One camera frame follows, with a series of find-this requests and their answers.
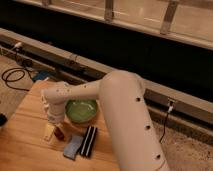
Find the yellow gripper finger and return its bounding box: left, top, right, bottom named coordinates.
left=44, top=123, right=55, bottom=141

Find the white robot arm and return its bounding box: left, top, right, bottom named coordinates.
left=42, top=70, right=170, bottom=171

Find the blue sponge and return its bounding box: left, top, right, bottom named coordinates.
left=63, top=135, right=83, bottom=160

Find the green ceramic bowl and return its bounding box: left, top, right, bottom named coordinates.
left=65, top=100, right=98, bottom=124

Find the black white striped cloth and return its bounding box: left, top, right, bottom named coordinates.
left=80, top=126, right=98, bottom=158

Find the black object at left edge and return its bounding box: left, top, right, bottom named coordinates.
left=0, top=113, right=8, bottom=127

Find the blue object behind table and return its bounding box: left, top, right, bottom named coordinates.
left=32, top=71, right=49, bottom=82

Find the black coiled cable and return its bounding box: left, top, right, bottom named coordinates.
left=1, top=59, right=36, bottom=92

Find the black hanging cable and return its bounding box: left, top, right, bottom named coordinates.
left=159, top=98, right=176, bottom=144

